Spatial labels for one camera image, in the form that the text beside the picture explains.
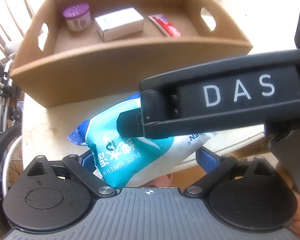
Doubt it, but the brown cardboard tray box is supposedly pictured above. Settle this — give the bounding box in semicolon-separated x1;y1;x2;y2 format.
11;0;253;108

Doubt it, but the wheelchair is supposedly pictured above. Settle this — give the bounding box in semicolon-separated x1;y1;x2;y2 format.
0;53;22;234

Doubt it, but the white cardboard box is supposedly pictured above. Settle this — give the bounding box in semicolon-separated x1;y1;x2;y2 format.
95;7;145;42

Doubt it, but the purple air freshener jar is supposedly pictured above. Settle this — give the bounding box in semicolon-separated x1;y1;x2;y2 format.
63;3;91;32

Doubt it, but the blue wet wipes pack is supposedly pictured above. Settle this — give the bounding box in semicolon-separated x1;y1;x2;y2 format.
68;93;216;189

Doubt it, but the red toothpaste tube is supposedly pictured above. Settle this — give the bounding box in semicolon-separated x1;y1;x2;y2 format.
148;14;182;38

